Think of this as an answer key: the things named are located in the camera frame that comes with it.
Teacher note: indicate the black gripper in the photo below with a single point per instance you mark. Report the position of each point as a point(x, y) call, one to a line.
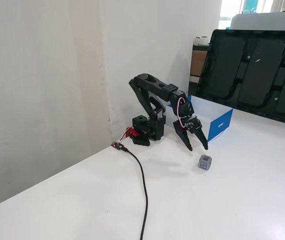
point(188, 127)

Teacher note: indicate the gray cube block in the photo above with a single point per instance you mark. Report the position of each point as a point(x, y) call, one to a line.
point(204, 163)

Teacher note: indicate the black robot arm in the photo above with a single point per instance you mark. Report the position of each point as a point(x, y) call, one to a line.
point(155, 86)

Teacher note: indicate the blue and white cardboard box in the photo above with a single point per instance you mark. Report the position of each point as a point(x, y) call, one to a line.
point(220, 125)

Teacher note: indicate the brown cardboard box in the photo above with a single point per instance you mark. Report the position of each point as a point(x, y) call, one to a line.
point(198, 62)

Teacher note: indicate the small controller board red LED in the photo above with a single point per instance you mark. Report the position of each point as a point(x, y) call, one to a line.
point(117, 145)

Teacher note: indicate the large black plastic tray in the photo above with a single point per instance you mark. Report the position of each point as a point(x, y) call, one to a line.
point(257, 75)

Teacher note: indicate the white roll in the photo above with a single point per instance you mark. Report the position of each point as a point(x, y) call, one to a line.
point(204, 40)
point(197, 41)

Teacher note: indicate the translucent white plastic container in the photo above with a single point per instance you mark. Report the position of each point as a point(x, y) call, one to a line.
point(265, 21)

